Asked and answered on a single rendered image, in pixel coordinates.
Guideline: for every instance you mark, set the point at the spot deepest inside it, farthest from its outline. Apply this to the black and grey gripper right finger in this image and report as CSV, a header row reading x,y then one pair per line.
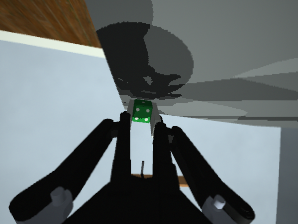
x,y
218,202

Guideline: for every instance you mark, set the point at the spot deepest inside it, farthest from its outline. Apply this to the green die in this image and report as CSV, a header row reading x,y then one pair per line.
x,y
142,111

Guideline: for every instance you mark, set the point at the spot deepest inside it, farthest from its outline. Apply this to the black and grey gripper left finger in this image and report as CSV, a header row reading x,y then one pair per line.
x,y
50,200

